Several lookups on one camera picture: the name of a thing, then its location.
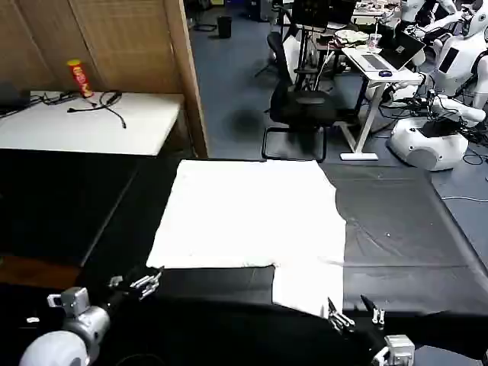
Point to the black office chair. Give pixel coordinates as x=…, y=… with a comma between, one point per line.
x=301, y=106

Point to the white printed T-shirt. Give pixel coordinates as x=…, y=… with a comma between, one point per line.
x=248, y=213

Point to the white side table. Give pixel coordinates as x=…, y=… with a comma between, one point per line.
x=76, y=129

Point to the white standing desk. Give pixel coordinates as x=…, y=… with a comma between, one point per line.
x=366, y=114

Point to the blue computer mouse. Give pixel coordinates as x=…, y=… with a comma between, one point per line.
x=385, y=73

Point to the white humanoid robot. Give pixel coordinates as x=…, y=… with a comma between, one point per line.
x=431, y=143

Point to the silver open laptop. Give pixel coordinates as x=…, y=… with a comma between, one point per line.
x=400, y=51

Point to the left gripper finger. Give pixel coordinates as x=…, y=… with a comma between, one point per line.
x=146, y=285
x=115, y=281

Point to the black monitor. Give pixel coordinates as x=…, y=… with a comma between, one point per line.
x=310, y=13

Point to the dark laptop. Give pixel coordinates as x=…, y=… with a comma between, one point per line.
x=13, y=97

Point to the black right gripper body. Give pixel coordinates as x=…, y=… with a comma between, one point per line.
x=366, y=337

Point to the plastic cup with straw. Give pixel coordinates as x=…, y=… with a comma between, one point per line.
x=374, y=42

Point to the black trash bin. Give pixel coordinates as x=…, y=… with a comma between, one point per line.
x=224, y=26

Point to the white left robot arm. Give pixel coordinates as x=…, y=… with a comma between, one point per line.
x=57, y=343

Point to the red chips can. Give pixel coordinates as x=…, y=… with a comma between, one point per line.
x=82, y=80

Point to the crumpled pale cloth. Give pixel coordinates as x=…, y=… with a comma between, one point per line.
x=350, y=37

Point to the wooden partition panel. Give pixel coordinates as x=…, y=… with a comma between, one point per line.
x=133, y=42

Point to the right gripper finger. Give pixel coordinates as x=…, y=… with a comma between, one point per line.
x=339, y=321
x=377, y=315

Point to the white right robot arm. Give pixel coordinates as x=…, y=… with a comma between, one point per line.
x=400, y=348

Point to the black table cloth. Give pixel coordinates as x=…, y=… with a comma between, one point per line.
x=396, y=228

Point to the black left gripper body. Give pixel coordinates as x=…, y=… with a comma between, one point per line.
x=120, y=299

